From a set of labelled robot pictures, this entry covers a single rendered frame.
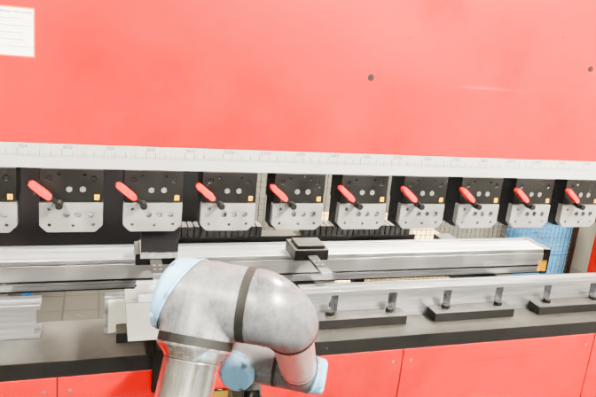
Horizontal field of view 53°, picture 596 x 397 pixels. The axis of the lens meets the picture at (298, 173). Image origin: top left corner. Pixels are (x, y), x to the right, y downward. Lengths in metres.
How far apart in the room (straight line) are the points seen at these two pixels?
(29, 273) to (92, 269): 0.18
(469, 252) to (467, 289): 0.32
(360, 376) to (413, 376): 0.18
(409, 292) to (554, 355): 0.56
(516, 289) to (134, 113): 1.38
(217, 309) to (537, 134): 1.37
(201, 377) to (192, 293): 0.12
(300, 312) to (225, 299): 0.12
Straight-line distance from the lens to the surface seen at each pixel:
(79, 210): 1.60
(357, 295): 1.88
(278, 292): 0.90
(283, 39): 1.59
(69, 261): 1.94
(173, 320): 0.92
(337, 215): 1.74
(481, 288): 2.10
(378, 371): 1.89
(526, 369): 2.20
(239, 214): 1.64
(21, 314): 1.73
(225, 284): 0.90
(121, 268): 1.95
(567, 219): 2.19
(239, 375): 1.28
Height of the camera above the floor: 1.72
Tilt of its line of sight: 13 degrees down
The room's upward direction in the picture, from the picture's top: 6 degrees clockwise
